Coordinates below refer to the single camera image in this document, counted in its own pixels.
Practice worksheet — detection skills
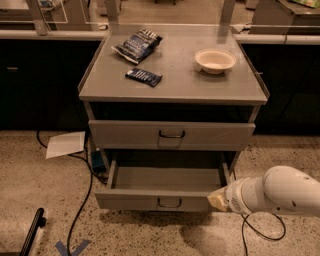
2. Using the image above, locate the black cable right floor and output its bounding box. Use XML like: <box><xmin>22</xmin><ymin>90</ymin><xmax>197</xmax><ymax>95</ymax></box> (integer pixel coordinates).
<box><xmin>232</xmin><ymin>169</ymin><xmax>287</xmax><ymax>256</ymax></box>

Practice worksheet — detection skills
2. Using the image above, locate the black cable left floor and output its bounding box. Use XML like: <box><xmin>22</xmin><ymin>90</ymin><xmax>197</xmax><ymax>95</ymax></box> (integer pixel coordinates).
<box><xmin>35</xmin><ymin>129</ymin><xmax>108</xmax><ymax>256</ymax></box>

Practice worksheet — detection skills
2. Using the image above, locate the grey drawer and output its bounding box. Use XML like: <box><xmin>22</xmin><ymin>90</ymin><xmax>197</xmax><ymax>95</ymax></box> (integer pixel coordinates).
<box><xmin>95</xmin><ymin>160</ymin><xmax>232</xmax><ymax>212</ymax></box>
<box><xmin>89</xmin><ymin>120</ymin><xmax>255</xmax><ymax>151</ymax></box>

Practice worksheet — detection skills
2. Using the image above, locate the dark counter cabinet left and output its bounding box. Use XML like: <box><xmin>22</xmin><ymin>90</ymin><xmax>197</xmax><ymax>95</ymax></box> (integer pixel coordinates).
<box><xmin>0</xmin><ymin>39</ymin><xmax>99</xmax><ymax>131</ymax></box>

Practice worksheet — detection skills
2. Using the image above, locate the white paper sheet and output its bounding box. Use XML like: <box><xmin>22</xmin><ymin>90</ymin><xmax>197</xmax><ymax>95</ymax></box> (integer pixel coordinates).
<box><xmin>46</xmin><ymin>131</ymin><xmax>85</xmax><ymax>159</ymax></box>

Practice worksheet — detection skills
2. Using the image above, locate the blue power adapter box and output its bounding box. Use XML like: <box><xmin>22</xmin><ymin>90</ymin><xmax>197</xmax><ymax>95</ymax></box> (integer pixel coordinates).
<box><xmin>91</xmin><ymin>151</ymin><xmax>106</xmax><ymax>174</ymax></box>

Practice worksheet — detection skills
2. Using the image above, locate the white paper bowl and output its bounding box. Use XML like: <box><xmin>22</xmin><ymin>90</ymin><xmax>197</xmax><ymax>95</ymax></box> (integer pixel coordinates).
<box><xmin>195</xmin><ymin>48</ymin><xmax>236</xmax><ymax>74</ymax></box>

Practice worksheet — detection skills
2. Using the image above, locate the black bar floor stand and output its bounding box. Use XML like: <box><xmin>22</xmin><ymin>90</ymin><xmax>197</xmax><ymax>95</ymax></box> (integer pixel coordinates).
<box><xmin>19</xmin><ymin>208</ymin><xmax>47</xmax><ymax>256</ymax></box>

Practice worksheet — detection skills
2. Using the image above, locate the blue snack bar wrapper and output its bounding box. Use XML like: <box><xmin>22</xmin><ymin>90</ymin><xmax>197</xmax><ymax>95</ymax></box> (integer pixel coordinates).
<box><xmin>125</xmin><ymin>68</ymin><xmax>162</xmax><ymax>87</ymax></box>

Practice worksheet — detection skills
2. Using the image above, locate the black cable floor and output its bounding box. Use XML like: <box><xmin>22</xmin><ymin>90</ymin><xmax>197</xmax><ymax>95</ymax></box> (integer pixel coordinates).
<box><xmin>35</xmin><ymin>129</ymin><xmax>108</xmax><ymax>256</ymax></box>
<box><xmin>232</xmin><ymin>169</ymin><xmax>287</xmax><ymax>256</ymax></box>

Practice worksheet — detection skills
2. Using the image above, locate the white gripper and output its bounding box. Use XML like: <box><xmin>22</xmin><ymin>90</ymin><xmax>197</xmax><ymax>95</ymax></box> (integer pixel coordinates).
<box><xmin>207</xmin><ymin>178</ymin><xmax>252</xmax><ymax>214</ymax></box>

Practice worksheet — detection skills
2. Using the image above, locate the grey metal drawer cabinet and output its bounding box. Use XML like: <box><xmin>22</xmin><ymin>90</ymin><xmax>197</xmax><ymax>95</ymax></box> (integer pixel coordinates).
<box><xmin>80</xmin><ymin>24</ymin><xmax>268</xmax><ymax>168</ymax></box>

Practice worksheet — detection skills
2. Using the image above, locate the blue chip bag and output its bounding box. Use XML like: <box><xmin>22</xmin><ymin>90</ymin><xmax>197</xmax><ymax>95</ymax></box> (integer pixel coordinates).
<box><xmin>111</xmin><ymin>29</ymin><xmax>162</xmax><ymax>65</ymax></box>

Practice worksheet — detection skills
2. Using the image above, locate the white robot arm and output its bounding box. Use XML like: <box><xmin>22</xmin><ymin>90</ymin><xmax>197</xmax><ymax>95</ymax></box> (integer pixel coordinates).
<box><xmin>207</xmin><ymin>166</ymin><xmax>320</xmax><ymax>217</ymax></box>

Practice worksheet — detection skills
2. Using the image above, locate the grey top drawer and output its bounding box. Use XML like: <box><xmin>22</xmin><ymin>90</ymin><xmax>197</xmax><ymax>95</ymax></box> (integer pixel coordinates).
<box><xmin>89</xmin><ymin>120</ymin><xmax>255</xmax><ymax>151</ymax></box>

